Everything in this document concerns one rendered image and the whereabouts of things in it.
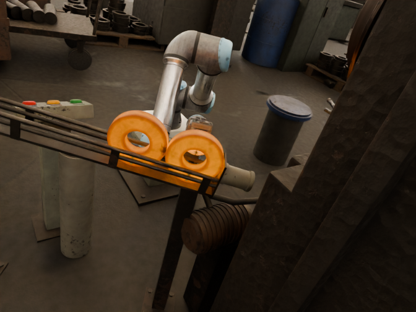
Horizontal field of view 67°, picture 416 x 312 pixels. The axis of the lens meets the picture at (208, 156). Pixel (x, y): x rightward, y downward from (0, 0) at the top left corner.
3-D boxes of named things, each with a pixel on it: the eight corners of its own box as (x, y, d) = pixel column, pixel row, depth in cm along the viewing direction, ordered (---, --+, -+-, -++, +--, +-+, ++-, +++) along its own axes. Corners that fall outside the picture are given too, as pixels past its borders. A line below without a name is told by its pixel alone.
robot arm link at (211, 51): (185, 91, 167) (199, 23, 115) (213, 98, 169) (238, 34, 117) (181, 112, 164) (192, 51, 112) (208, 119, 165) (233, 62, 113)
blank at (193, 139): (232, 146, 81) (232, 139, 84) (174, 127, 78) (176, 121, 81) (212, 190, 89) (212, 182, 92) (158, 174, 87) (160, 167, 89)
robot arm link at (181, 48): (168, 17, 113) (137, 150, 107) (198, 25, 114) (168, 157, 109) (168, 33, 125) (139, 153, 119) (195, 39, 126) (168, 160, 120)
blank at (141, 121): (174, 127, 78) (176, 121, 81) (112, 106, 76) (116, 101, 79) (158, 174, 87) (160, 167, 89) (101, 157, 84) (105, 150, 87)
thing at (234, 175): (247, 196, 88) (256, 180, 85) (216, 187, 87) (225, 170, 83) (246, 183, 93) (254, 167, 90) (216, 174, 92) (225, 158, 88)
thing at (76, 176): (95, 253, 135) (101, 154, 107) (64, 262, 128) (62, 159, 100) (86, 233, 142) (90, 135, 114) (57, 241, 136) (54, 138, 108)
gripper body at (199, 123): (188, 119, 90) (189, 114, 102) (181, 148, 92) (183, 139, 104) (214, 125, 91) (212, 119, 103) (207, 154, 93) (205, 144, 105)
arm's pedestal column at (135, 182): (111, 161, 189) (115, 123, 175) (171, 152, 211) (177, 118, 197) (138, 206, 163) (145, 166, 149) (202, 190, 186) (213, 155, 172)
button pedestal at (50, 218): (90, 228, 145) (95, 108, 111) (30, 244, 131) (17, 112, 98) (80, 205, 155) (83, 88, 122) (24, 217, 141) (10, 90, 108)
